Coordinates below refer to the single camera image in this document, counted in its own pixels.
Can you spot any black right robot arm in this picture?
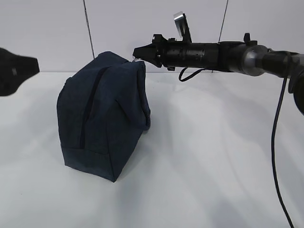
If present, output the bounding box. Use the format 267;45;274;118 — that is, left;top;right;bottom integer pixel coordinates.
133;33;304;113

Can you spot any dark navy fabric bag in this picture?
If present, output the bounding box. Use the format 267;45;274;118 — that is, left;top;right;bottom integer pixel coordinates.
57;51;151;182

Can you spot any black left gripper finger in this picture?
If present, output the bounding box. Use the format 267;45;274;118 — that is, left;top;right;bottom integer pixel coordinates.
0;47;40;96

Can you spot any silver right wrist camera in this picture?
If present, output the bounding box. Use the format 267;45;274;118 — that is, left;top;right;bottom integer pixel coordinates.
173;11;192;43

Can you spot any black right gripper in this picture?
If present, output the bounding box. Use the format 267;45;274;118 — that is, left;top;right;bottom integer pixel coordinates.
133;34;190;68

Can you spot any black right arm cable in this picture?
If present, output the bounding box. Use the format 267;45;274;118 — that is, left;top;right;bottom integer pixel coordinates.
178;67;297;228

